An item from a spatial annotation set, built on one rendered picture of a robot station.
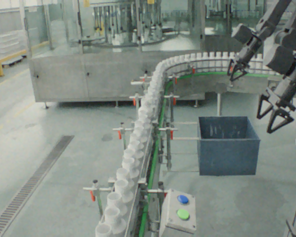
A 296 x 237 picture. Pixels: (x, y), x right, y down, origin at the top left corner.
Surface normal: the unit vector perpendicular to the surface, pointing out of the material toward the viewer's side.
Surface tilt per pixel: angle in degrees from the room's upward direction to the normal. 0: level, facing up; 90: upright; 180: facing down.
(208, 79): 91
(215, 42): 90
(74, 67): 90
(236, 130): 90
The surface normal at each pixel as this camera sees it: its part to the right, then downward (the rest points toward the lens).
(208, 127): -0.11, 0.39
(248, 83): -0.41, 0.37
